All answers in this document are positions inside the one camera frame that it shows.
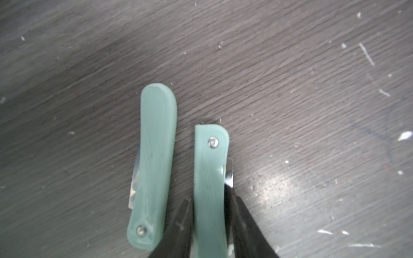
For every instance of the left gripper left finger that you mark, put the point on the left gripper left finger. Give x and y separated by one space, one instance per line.
177 239

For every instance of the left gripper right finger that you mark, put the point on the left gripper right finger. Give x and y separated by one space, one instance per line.
248 240

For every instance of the teal folding knife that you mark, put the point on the teal folding knife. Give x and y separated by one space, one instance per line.
152 170
210 162

